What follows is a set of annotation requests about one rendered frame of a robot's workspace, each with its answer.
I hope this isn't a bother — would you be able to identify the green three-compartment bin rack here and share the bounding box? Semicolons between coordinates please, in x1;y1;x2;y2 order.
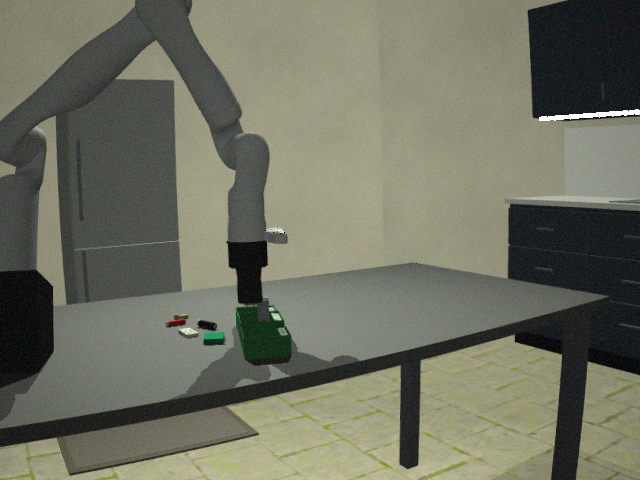
236;305;292;360

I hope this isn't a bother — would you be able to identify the black aa battery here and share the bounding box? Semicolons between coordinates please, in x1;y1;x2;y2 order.
197;320;217;330

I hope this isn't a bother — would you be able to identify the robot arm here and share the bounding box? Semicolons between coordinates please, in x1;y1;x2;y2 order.
0;0;270;272

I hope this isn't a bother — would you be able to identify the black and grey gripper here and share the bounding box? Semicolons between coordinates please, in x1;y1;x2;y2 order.
226;214;288;321

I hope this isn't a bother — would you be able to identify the white domino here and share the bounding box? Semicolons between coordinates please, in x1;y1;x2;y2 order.
178;328;198;338

